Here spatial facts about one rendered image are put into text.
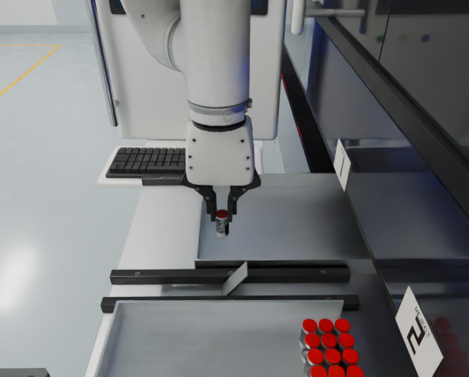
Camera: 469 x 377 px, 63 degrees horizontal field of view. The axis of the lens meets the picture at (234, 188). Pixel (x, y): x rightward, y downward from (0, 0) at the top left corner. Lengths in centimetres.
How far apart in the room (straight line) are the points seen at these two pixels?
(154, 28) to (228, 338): 44
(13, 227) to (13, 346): 77
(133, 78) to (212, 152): 66
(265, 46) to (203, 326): 75
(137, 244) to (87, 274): 123
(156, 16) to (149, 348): 45
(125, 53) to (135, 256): 61
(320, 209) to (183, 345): 40
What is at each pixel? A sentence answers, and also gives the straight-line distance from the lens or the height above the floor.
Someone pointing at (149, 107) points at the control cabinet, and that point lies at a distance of 119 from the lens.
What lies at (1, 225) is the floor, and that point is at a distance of 244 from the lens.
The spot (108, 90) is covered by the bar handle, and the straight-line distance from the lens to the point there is 113.
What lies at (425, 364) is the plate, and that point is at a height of 102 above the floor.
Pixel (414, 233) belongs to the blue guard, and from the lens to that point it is 46.
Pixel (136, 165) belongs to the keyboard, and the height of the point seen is 83.
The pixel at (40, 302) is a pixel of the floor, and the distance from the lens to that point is 194.
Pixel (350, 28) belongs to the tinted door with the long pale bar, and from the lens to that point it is 75.
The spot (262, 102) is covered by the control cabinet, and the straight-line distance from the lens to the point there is 115.
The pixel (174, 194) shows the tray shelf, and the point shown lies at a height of 88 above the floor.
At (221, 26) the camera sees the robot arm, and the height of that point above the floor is 128.
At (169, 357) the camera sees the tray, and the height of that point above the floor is 88.
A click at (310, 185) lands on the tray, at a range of 89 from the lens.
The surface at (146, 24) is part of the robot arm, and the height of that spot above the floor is 127.
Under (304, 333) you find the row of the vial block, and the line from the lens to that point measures 57.
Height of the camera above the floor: 139
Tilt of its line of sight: 36 degrees down
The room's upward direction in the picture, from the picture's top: straight up
